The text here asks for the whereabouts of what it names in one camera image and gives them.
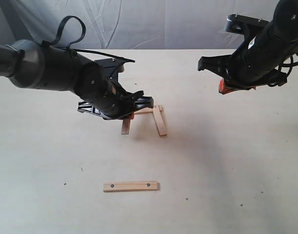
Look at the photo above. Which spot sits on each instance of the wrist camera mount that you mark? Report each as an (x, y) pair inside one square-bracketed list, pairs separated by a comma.
[(113, 66), (242, 25)]

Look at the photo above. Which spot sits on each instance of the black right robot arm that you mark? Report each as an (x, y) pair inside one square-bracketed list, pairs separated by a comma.
[(280, 36)]

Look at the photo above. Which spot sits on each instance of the wooden stick with holes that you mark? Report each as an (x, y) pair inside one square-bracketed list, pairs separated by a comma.
[(159, 122), (131, 186)]

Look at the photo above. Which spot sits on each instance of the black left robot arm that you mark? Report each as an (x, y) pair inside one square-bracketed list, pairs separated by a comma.
[(30, 65)]

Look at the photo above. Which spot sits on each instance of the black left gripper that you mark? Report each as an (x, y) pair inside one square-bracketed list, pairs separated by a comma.
[(107, 95)]

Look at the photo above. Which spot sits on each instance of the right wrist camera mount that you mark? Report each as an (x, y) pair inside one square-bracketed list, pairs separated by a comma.
[(242, 25)]

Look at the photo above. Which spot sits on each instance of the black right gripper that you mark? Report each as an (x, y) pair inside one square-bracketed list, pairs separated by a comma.
[(243, 71)]

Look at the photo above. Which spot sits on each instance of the white backdrop cloth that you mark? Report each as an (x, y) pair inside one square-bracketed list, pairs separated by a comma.
[(130, 24)]

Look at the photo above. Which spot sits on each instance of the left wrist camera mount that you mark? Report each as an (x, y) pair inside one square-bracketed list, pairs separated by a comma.
[(113, 66)]

